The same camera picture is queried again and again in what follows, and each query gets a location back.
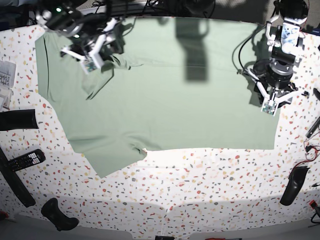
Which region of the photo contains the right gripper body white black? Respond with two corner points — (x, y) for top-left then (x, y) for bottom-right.
(60, 18), (123, 74)

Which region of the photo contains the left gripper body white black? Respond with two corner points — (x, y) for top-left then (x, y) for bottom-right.
(244, 68), (307, 116)

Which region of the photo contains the green T-shirt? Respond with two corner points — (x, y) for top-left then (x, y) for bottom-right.
(35, 18), (279, 178)

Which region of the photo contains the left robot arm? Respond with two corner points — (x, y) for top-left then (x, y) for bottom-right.
(238, 0), (310, 116)

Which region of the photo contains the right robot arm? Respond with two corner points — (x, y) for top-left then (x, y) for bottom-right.
(35, 0), (125, 74)

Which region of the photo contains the black pen tool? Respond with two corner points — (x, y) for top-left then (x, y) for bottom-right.
(305, 117), (320, 139)

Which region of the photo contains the clear plastic parts box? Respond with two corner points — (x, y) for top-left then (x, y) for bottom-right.
(0, 60), (16, 109)

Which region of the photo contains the black cylinder tube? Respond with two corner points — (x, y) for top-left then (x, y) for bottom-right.
(0, 109), (39, 131)

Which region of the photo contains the black TV remote control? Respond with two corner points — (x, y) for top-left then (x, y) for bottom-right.
(8, 149), (46, 172)

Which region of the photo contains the terrazzo patterned table cloth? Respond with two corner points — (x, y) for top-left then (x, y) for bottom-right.
(0, 26), (320, 239)

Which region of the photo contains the long black bar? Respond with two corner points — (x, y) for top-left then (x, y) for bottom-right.
(0, 149), (36, 208)

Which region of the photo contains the black curved handle right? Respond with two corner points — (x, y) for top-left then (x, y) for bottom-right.
(280, 166), (309, 206)

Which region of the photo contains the black curved handle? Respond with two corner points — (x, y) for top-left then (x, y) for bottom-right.
(280, 166), (309, 206)
(41, 198), (79, 231)

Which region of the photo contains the red handled screwdriver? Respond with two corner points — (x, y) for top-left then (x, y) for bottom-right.
(205, 237), (242, 240)

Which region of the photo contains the black curved handle left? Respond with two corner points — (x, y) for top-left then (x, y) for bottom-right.
(41, 198), (79, 231)

